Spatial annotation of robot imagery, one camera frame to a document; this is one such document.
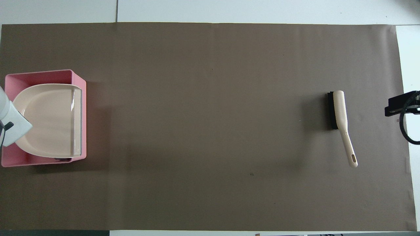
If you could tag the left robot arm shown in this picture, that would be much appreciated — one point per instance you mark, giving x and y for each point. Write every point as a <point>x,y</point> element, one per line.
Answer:
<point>19,130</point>

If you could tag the pink plastic bin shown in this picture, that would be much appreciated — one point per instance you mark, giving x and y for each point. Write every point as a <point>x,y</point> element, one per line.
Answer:
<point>41,76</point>

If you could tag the beige brush with black bristles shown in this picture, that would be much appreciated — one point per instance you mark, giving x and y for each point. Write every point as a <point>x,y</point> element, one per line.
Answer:
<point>341,111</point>

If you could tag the beige plastic dustpan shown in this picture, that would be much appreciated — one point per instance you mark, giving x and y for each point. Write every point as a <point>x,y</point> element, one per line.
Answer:
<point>46,118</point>

